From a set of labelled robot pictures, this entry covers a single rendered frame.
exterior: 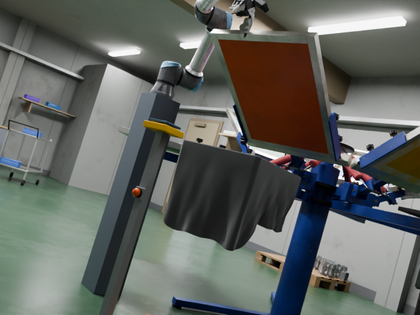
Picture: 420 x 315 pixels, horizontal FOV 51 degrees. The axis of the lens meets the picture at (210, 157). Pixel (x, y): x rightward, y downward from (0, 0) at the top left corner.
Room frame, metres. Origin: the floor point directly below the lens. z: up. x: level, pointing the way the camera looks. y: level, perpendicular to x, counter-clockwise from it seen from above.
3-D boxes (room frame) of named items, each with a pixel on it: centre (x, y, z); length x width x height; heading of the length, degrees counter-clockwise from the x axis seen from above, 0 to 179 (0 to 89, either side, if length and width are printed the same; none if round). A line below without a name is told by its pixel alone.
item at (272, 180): (2.11, -0.34, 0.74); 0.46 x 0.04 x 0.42; 144
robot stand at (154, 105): (2.66, 0.39, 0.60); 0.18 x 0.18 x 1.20; 39
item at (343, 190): (3.13, -0.82, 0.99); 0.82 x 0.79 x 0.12; 144
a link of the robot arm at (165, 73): (2.67, 0.39, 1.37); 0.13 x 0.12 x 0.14; 110
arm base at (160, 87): (2.66, 0.39, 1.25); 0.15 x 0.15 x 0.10
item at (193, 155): (2.03, -0.03, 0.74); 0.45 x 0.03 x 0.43; 54
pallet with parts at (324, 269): (6.02, -1.62, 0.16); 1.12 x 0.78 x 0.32; 39
